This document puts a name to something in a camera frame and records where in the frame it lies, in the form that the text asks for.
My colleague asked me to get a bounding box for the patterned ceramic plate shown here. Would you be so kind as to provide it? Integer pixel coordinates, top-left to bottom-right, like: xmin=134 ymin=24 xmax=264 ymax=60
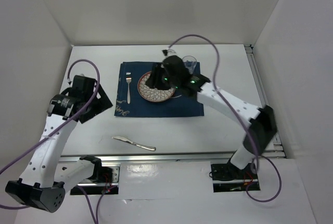
xmin=137 ymin=71 xmax=175 ymax=102

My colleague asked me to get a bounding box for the clear drinking glass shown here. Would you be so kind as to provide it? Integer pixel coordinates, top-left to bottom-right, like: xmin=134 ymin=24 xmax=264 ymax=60
xmin=182 ymin=55 xmax=197 ymax=74

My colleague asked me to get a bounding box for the blue fish placemat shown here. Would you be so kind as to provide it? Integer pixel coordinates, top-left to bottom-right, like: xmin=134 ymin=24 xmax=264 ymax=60
xmin=114 ymin=61 xmax=204 ymax=117

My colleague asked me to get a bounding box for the silver fork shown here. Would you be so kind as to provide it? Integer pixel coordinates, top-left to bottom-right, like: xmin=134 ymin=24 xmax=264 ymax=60
xmin=126 ymin=72 xmax=132 ymax=104

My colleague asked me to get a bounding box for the silver table knife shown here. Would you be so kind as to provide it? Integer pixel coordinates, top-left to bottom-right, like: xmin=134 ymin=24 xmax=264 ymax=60
xmin=112 ymin=136 xmax=156 ymax=152

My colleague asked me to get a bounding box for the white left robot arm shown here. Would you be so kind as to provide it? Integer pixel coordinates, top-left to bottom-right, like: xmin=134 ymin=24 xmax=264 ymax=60
xmin=5 ymin=75 xmax=112 ymax=213

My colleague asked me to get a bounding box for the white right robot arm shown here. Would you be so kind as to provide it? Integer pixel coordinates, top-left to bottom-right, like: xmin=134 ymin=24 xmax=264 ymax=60
xmin=146 ymin=49 xmax=277 ymax=178

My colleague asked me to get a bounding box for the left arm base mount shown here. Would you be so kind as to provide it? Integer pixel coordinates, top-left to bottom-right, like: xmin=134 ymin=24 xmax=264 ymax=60
xmin=70 ymin=165 xmax=120 ymax=195

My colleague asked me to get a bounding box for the front aluminium rail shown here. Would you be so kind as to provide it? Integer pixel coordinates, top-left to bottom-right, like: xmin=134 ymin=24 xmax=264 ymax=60
xmin=59 ymin=151 xmax=286 ymax=163

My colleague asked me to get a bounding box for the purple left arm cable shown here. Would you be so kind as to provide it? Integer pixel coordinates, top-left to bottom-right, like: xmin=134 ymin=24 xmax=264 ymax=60
xmin=0 ymin=59 xmax=115 ymax=223

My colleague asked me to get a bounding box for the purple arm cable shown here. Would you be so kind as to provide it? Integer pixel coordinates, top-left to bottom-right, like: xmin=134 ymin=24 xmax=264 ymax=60
xmin=0 ymin=59 xmax=115 ymax=223
xmin=168 ymin=34 xmax=283 ymax=203

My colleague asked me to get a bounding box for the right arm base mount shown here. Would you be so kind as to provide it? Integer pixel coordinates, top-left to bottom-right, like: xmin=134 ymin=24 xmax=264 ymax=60
xmin=209 ymin=163 xmax=261 ymax=193

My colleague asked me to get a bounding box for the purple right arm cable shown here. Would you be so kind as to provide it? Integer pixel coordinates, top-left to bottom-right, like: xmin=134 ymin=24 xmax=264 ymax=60
xmin=168 ymin=34 xmax=283 ymax=203

